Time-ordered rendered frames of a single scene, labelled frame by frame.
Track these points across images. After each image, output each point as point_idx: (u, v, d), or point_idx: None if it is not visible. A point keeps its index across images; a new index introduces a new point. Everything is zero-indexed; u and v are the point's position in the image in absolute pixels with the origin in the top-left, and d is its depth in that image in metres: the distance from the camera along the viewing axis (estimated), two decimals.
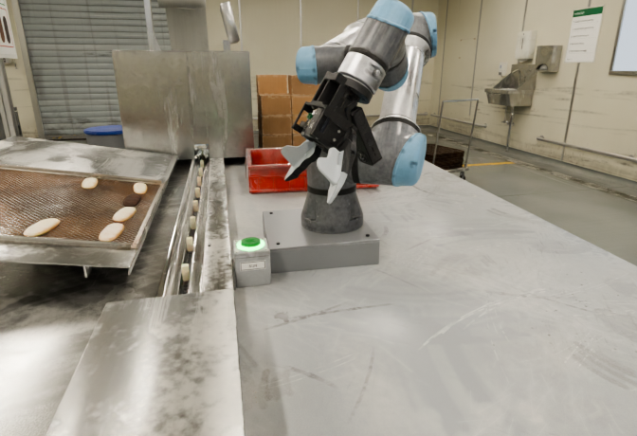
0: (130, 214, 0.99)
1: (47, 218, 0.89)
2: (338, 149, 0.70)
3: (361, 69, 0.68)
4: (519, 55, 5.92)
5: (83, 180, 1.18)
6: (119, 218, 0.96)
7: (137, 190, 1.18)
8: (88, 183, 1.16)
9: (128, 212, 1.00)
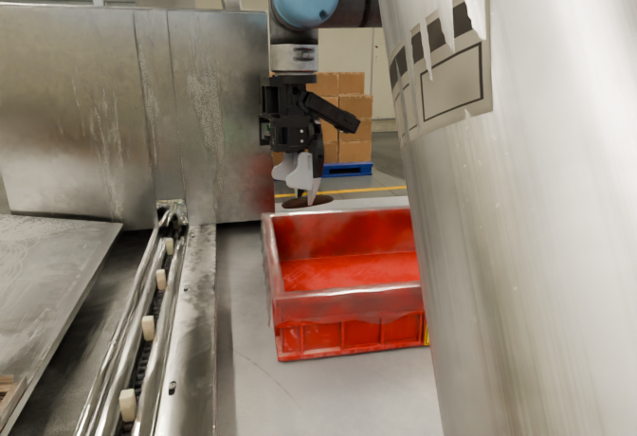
0: None
1: None
2: (311, 145, 0.67)
3: (289, 61, 0.61)
4: None
5: None
6: None
7: None
8: None
9: None
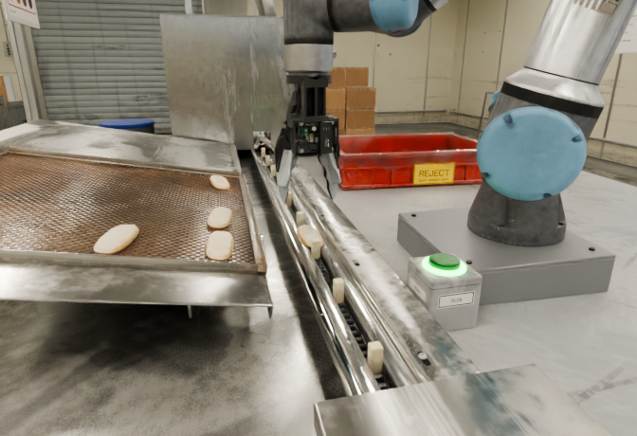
0: (229, 218, 0.69)
1: (121, 225, 0.59)
2: None
3: (331, 61, 0.62)
4: None
5: (301, 233, 0.74)
6: (219, 224, 0.66)
7: (220, 186, 0.87)
8: (314, 238, 0.72)
9: (227, 215, 0.69)
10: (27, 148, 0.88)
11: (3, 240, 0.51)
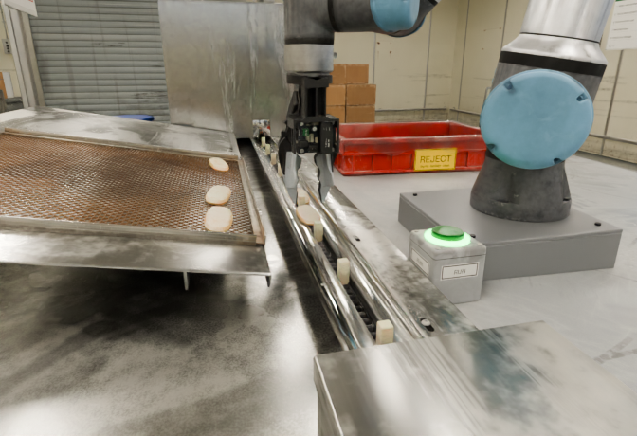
0: (227, 194, 0.68)
1: (300, 206, 0.76)
2: None
3: (331, 61, 0.62)
4: None
5: None
6: (217, 199, 0.65)
7: (219, 167, 0.86)
8: None
9: (225, 192, 0.68)
10: (23, 129, 0.86)
11: None
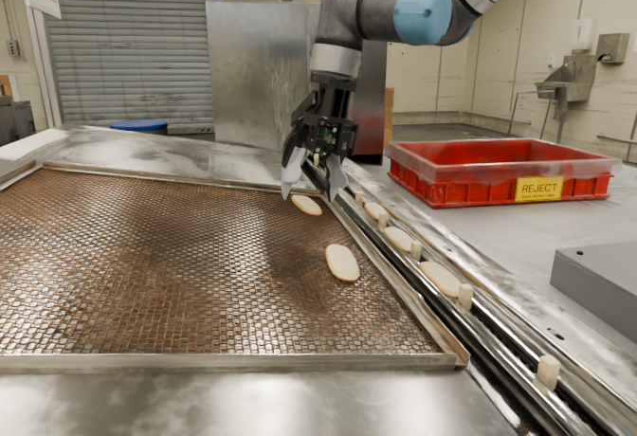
0: (356, 263, 0.51)
1: (387, 228, 0.73)
2: None
3: (358, 67, 0.64)
4: (575, 45, 5.43)
5: (369, 208, 0.84)
6: (351, 274, 0.47)
7: (312, 210, 0.69)
8: (380, 212, 0.81)
9: (352, 259, 0.51)
10: (65, 162, 0.69)
11: (70, 322, 0.32)
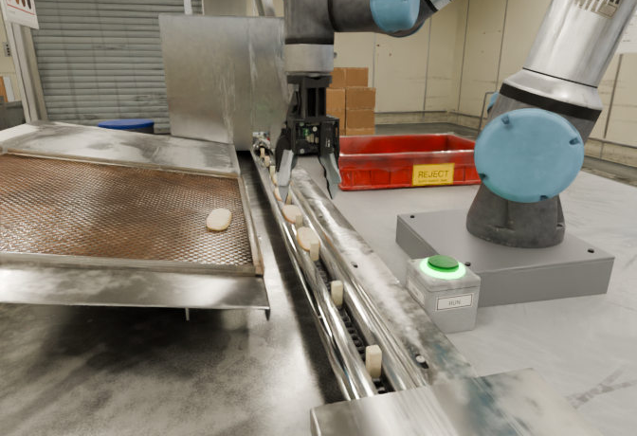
0: (228, 219, 0.69)
1: (277, 188, 1.03)
2: None
3: (332, 61, 0.62)
4: None
5: (274, 177, 1.13)
6: (218, 226, 0.66)
7: (308, 245, 0.70)
8: None
9: (226, 216, 0.69)
10: (26, 149, 0.88)
11: (0, 242, 0.51)
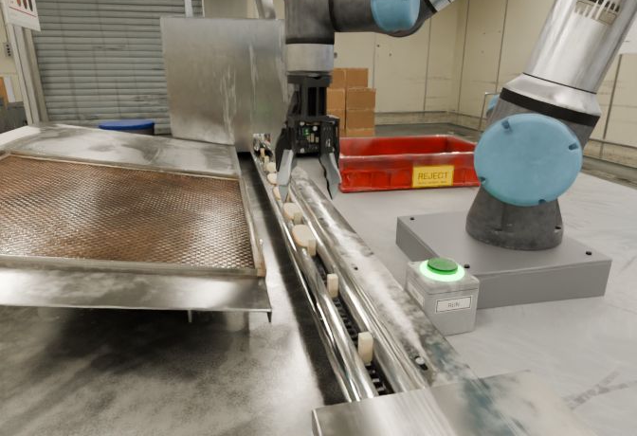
0: (313, 234, 0.76)
1: (269, 173, 1.19)
2: None
3: (332, 61, 0.63)
4: None
5: (267, 165, 1.29)
6: None
7: (292, 215, 0.86)
8: None
9: (309, 232, 0.76)
10: (28, 152, 0.88)
11: (5, 245, 0.52)
